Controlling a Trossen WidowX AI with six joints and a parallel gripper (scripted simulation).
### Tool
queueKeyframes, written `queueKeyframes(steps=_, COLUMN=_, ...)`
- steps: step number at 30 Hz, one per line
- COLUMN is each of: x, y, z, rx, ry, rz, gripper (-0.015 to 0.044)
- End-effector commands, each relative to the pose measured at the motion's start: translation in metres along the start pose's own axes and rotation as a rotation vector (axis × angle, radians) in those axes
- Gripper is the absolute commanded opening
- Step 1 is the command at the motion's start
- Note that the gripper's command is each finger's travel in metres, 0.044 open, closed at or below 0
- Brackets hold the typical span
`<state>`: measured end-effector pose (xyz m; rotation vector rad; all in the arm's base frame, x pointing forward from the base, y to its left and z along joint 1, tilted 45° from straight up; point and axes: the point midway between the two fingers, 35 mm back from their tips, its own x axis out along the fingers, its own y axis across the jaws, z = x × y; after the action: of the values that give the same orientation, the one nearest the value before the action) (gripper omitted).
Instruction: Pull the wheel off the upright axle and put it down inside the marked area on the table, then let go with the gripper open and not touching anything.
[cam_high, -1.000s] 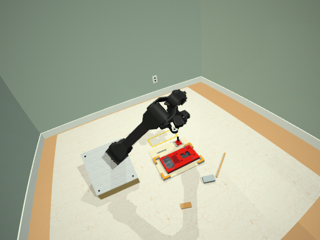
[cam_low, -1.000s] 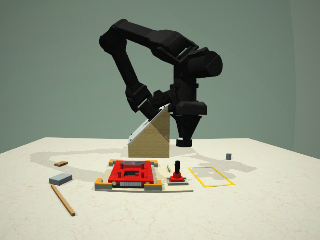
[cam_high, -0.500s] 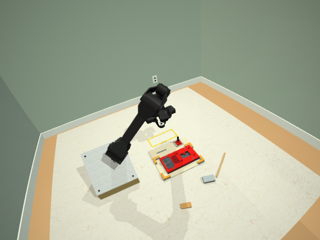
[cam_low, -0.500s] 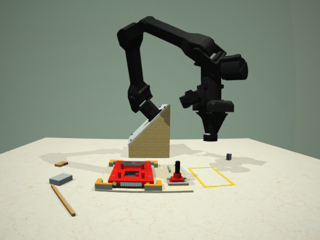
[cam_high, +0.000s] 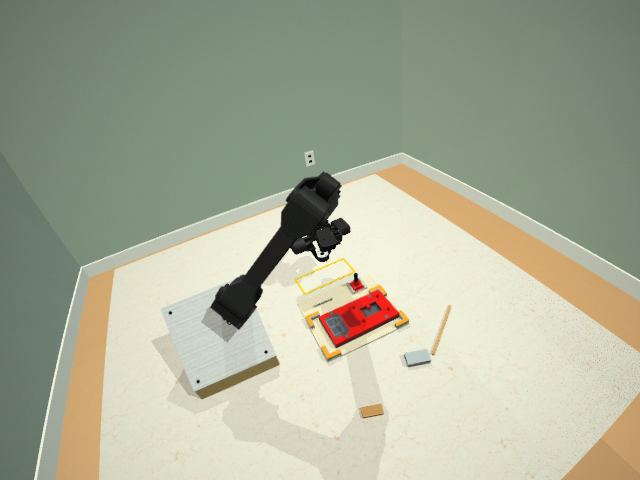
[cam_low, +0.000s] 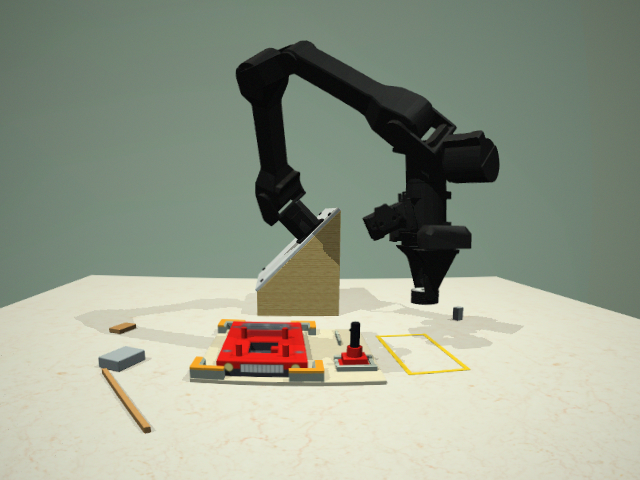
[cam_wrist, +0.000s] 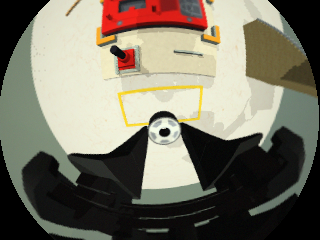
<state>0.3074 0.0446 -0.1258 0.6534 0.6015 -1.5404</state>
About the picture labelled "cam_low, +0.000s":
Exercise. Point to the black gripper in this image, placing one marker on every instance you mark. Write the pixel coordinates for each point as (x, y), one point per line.
(431, 248)

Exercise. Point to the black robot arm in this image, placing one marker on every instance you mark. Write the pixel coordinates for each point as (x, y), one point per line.
(400, 116)

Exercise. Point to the yellow rectangular outline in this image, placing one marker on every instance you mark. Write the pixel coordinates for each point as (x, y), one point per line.
(465, 368)

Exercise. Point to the orange wooden stick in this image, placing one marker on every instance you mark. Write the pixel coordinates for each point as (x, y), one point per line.
(145, 427)

